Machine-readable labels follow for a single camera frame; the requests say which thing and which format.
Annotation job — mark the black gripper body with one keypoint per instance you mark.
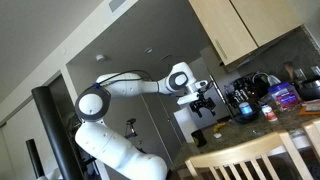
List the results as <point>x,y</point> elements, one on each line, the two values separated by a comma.
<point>201,105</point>

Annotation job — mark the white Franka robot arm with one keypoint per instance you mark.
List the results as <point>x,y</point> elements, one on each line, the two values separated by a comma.
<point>116,150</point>

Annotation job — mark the dark blue speckled bowl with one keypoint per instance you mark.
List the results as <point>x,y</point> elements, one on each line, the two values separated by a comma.
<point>248,119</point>

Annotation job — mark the small yellow object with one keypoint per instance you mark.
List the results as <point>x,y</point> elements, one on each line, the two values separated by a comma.
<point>219,126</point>

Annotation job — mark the black mug yellow logo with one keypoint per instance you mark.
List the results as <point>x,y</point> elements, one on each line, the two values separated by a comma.
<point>199,137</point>

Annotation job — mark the small white crumpled object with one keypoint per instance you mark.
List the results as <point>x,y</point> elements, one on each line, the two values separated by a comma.
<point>217,135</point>

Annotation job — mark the black espresso machine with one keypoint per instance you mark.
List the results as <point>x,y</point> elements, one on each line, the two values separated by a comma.
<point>245,91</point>

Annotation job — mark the light wooden slat chair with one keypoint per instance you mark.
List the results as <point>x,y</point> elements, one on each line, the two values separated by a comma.
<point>313,133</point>
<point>233,155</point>

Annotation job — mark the round ceiling sprinkler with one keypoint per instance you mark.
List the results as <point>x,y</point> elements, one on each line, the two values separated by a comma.
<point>148,50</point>

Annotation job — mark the light wood cabinet door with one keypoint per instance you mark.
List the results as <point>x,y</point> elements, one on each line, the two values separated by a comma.
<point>266,16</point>
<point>223,26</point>

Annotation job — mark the wooden spoon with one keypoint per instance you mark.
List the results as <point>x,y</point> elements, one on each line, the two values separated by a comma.
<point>288,69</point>

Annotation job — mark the orange flat box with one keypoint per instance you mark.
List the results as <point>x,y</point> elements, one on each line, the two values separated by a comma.
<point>310,110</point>

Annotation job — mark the black cooking pot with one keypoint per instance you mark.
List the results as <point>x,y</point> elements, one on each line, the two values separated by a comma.
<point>309,89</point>

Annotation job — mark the white smoke detector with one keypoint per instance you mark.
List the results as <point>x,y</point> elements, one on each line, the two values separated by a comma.
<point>100,57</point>

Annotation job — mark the thick black pole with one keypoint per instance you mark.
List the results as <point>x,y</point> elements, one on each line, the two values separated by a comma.
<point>55,133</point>

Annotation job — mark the thin black pole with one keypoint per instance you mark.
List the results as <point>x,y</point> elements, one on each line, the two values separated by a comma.
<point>35,160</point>

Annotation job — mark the white wall outlet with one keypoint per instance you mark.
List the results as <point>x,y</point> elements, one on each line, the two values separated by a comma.
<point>316,70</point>
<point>299,74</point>

